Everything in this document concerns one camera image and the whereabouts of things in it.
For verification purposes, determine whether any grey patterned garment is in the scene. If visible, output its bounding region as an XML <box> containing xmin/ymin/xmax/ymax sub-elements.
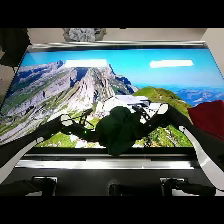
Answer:
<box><xmin>62</xmin><ymin>27</ymin><xmax>107</xmax><ymax>43</ymax></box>

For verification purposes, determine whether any silver frame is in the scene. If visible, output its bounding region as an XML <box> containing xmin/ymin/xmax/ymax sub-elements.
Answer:
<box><xmin>14</xmin><ymin>153</ymin><xmax>224</xmax><ymax>197</ymax></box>

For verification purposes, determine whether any red garment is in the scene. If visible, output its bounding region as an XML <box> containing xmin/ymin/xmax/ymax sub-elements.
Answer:
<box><xmin>187</xmin><ymin>99</ymin><xmax>224</xmax><ymax>140</ymax></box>

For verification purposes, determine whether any dark green garment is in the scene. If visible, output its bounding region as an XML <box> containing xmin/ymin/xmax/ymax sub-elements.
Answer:
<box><xmin>95</xmin><ymin>106</ymin><xmax>144</xmax><ymax>157</ymax></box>

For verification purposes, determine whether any black garment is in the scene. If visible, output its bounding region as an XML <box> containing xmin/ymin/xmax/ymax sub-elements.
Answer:
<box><xmin>0</xmin><ymin>27</ymin><xmax>32</xmax><ymax>68</ymax></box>

